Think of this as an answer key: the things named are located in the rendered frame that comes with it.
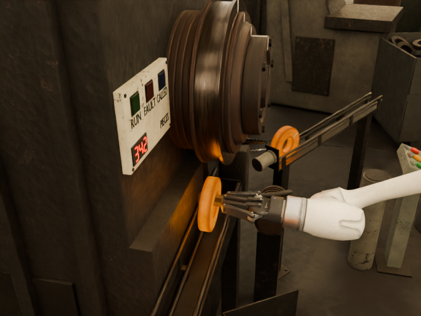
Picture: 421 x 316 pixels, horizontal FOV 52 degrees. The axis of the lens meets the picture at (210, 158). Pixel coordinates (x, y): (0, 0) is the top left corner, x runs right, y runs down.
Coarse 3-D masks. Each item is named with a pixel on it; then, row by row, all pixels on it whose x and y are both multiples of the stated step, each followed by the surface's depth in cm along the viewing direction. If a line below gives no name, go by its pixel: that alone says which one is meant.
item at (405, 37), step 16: (384, 48) 337; (400, 48) 312; (416, 48) 329; (384, 64) 337; (400, 64) 309; (416, 64) 289; (384, 80) 338; (400, 80) 310; (416, 80) 295; (384, 96) 338; (400, 96) 310; (416, 96) 300; (384, 112) 339; (400, 112) 311; (416, 112) 306; (384, 128) 364; (400, 128) 313; (416, 128) 312; (400, 144) 334; (416, 144) 319
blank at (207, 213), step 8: (208, 176) 121; (208, 184) 116; (216, 184) 117; (208, 192) 114; (216, 192) 119; (200, 200) 114; (208, 200) 113; (200, 208) 114; (208, 208) 113; (216, 208) 124; (200, 216) 114; (208, 216) 114; (216, 216) 125; (200, 224) 116; (208, 224) 115
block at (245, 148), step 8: (240, 152) 156; (248, 152) 160; (240, 160) 158; (248, 160) 162; (224, 168) 161; (232, 168) 160; (240, 168) 159; (248, 168) 164; (224, 176) 162; (232, 176) 162; (240, 176) 161; (248, 176) 167
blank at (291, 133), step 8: (288, 128) 177; (280, 136) 175; (288, 136) 179; (296, 136) 183; (272, 144) 177; (280, 144) 177; (288, 144) 185; (296, 144) 185; (280, 152) 179; (280, 160) 181
